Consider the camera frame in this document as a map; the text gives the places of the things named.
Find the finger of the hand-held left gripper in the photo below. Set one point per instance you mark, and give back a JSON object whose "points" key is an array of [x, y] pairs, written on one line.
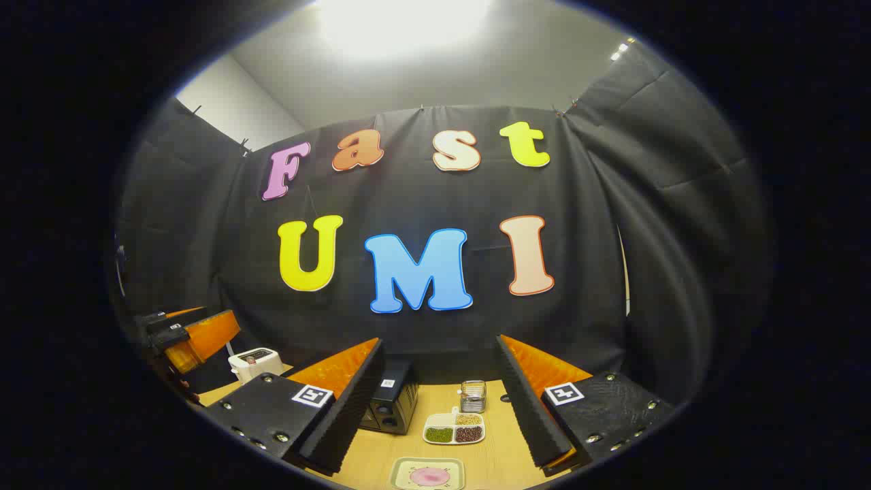
{"points": [[204, 337], [153, 320]]}

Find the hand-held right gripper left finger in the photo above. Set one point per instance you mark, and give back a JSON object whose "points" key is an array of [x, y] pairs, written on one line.
{"points": [[347, 415]]}

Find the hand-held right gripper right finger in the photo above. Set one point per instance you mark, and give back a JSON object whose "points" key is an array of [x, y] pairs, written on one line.
{"points": [[527, 408]]}

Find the black electric oven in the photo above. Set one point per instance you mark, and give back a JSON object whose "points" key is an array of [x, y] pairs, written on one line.
{"points": [[391, 401]]}

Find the pink meat slice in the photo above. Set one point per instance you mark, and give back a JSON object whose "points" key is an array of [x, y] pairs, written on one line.
{"points": [[430, 476]]}

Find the clear glass jar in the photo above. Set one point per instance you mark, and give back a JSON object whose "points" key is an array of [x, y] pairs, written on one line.
{"points": [[473, 397]]}

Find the white toaster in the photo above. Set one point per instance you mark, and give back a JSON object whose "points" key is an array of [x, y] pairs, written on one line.
{"points": [[255, 362]]}

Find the divided plate of beans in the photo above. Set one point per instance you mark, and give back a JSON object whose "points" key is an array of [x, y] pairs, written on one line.
{"points": [[454, 429]]}

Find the black backdrop cloth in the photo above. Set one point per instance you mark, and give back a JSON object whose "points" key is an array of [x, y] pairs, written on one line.
{"points": [[408, 204]]}

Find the small ceiling light panel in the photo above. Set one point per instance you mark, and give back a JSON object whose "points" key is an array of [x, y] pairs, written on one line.
{"points": [[619, 51]]}

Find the large ceiling light panel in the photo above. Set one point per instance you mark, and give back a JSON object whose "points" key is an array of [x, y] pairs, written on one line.
{"points": [[401, 24]]}

